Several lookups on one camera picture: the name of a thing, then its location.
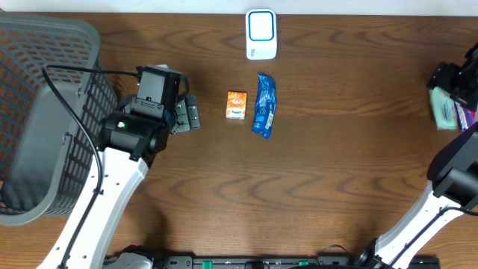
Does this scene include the red purple pad pack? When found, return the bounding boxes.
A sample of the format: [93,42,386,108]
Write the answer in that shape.
[455,102,476,132]

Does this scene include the blue cookie pack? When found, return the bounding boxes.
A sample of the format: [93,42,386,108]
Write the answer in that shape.
[252,72,277,139]

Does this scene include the grey plastic basket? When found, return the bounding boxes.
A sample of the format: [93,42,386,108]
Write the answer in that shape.
[1,13,117,226]

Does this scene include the small orange box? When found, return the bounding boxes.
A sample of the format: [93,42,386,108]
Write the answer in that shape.
[226,91,247,120]

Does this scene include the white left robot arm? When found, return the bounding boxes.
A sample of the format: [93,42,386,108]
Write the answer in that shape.
[38,148,148,269]

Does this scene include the white barcode scanner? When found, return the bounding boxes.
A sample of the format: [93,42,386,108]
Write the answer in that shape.
[245,9,278,61]

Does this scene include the light green wipes pack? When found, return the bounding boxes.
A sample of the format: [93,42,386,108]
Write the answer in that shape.
[429,87,459,131]

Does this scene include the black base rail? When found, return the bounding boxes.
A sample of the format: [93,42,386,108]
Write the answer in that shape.
[104,255,441,269]

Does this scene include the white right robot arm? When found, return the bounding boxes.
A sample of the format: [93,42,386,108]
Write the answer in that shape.
[353,46,477,268]

